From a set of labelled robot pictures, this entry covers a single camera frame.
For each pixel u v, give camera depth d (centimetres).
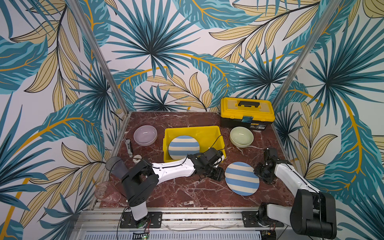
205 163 64
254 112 100
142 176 51
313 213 46
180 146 95
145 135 103
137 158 93
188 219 75
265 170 70
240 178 87
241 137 103
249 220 73
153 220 73
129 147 98
